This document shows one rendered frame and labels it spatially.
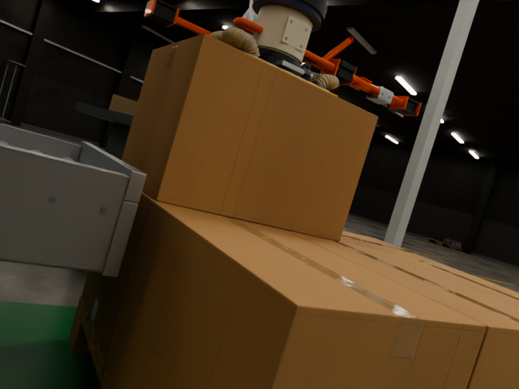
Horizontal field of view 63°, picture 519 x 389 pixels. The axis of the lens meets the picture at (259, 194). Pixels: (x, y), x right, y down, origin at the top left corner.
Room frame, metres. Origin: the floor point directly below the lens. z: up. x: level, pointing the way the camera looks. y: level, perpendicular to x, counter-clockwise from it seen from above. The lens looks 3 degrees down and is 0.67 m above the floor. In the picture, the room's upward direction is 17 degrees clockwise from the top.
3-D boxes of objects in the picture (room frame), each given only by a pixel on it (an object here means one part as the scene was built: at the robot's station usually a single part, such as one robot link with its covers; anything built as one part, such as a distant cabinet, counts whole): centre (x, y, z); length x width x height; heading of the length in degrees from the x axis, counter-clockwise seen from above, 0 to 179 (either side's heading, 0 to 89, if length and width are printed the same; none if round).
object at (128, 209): (1.11, 0.41, 0.48); 0.70 x 0.03 x 0.15; 32
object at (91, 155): (1.11, 0.41, 0.58); 0.70 x 0.03 x 0.06; 32
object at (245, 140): (1.31, 0.08, 0.74); 0.60 x 0.40 x 0.40; 123
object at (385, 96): (1.58, -0.32, 1.07); 0.07 x 0.07 x 0.04; 32
